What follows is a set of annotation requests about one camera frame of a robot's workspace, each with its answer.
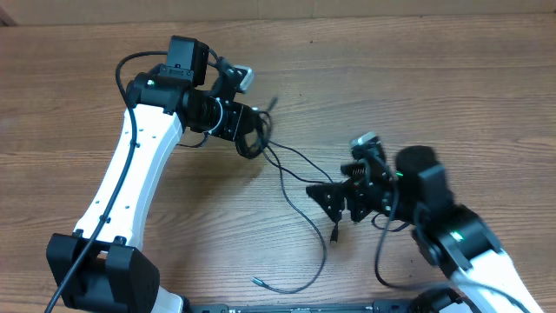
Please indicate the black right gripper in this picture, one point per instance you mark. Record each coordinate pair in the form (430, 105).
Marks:
(358, 193)

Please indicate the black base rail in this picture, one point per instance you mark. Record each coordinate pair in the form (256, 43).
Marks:
(376, 306)

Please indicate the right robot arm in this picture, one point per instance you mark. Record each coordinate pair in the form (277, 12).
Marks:
(449, 235)

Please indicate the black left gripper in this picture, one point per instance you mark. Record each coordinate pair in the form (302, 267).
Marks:
(234, 129)

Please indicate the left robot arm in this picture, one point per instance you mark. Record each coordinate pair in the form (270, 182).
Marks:
(100, 266)

